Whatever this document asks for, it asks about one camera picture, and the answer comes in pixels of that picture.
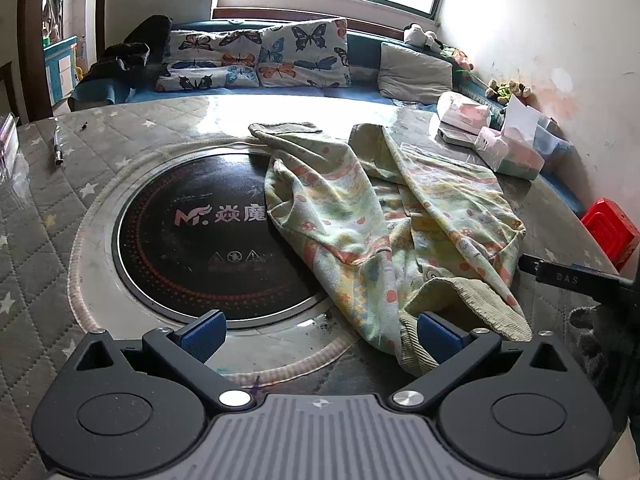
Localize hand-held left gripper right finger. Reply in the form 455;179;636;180
391;311;571;408

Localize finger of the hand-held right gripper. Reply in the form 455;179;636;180
519;254;635;291

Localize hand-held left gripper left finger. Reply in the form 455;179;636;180
74;310;253;409

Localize pastel patterned pyjama pants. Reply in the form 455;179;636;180
248;121;533;378

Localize black clothes pile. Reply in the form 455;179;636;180
86;15;174;97

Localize person's right hand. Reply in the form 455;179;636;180
566;305;620;393

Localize red plastic box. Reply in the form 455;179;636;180
580;198;640;272

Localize round black induction cooker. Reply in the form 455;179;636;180
111;152;331;331

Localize pink green tissue pack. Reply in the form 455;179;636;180
474;126;546;181

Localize clear plastic container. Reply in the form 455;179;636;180
531;119;572;162

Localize white paper sheet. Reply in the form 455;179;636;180
502;93;542;139

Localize flat white box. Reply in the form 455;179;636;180
437;127;482;149

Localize small plush toys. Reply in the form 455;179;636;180
484;79;534;102

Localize pink green plush toy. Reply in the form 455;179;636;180
442;46;474;72

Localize grey pillow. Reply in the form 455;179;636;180
377;41;454;106

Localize flat butterfly print cushion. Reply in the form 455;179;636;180
154;64;261;93

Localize clear plastic lid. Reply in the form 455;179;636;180
0;110;22;184

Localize panda plush toy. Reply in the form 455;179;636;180
402;22;444;54

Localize blue sofa bench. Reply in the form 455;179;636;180
67;19;587;217

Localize small butterfly print pillow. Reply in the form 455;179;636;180
162;29;264;69

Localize large butterfly print pillow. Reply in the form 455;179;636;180
256;18;352;89

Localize blue cabinet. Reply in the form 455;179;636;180
43;35;79;104

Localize brown door frame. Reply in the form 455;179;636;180
17;0;54;122

